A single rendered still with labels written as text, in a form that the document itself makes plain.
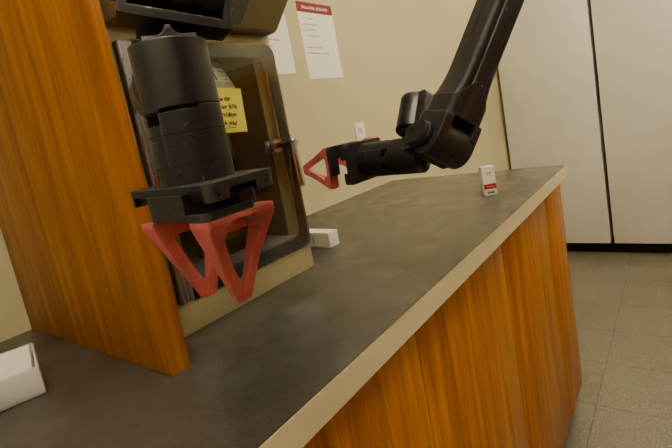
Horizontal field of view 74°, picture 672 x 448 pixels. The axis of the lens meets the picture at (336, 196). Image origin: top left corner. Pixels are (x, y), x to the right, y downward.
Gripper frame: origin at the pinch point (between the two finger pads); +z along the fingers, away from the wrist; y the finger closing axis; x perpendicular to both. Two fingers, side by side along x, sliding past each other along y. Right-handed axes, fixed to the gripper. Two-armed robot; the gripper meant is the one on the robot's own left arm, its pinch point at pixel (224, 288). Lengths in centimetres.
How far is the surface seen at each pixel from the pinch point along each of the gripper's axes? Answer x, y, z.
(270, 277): -32.8, 31.9, 14.5
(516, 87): -324, 64, -13
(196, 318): -16.0, 31.8, 14.6
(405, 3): -195, 77, -63
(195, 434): 0.6, 9.4, 16.2
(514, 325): -83, 5, 45
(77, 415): 4.6, 27.2, 16.4
